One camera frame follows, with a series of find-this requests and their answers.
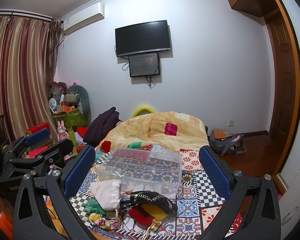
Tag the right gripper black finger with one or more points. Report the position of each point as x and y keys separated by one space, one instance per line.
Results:
x=54 y=155

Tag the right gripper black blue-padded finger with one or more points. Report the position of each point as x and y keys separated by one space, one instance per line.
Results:
x=31 y=217
x=262 y=219

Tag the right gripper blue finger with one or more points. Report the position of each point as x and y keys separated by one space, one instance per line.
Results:
x=20 y=145

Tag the green knitted cloth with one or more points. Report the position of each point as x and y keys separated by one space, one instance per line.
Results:
x=92 y=206

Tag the white drawstring pouch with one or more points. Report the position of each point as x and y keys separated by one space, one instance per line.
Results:
x=107 y=193

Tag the floral fabric pouch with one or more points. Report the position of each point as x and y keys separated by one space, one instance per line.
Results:
x=109 y=221

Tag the clear plastic storage box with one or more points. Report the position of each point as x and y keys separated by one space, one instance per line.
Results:
x=140 y=170

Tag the black gold-trimmed pouch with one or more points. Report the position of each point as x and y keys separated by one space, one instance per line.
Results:
x=150 y=197

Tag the yellow felt pouch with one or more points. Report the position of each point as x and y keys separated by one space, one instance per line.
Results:
x=155 y=211

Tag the gold ribbon pouch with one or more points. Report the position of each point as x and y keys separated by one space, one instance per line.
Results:
x=152 y=228

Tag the red velvet pouch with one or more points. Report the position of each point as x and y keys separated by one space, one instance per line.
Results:
x=141 y=216

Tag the red gift box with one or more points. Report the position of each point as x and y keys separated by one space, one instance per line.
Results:
x=37 y=128

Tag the pink rabbit toy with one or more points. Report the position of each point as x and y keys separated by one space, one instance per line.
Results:
x=61 y=131

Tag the green bottle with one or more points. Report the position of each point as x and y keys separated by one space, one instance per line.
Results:
x=72 y=136

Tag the green storage box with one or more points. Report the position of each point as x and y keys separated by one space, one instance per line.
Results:
x=71 y=119

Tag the grey plush toy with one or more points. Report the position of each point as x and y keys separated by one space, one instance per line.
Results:
x=78 y=95

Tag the dark purple garment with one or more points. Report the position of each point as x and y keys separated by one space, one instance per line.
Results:
x=100 y=127

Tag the grey purple backpack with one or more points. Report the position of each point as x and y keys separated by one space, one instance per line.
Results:
x=232 y=145

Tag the striped red gold curtain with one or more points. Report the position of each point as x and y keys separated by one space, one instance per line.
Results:
x=28 y=57

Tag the patchwork patterned bed sheet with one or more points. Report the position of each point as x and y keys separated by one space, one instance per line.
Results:
x=197 y=201

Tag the orange notebook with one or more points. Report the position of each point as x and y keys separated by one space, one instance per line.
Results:
x=221 y=134

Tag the beige plush blanket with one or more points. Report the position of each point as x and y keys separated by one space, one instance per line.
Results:
x=171 y=130

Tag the white air conditioner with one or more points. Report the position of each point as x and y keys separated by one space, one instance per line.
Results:
x=84 y=17

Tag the wooden door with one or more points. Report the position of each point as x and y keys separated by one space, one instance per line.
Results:
x=286 y=56

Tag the wall power outlet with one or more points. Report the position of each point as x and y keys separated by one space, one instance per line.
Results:
x=230 y=123

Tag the small wall monitor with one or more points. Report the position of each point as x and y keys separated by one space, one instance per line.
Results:
x=143 y=65

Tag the large wall television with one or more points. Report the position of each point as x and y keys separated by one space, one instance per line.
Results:
x=142 y=38

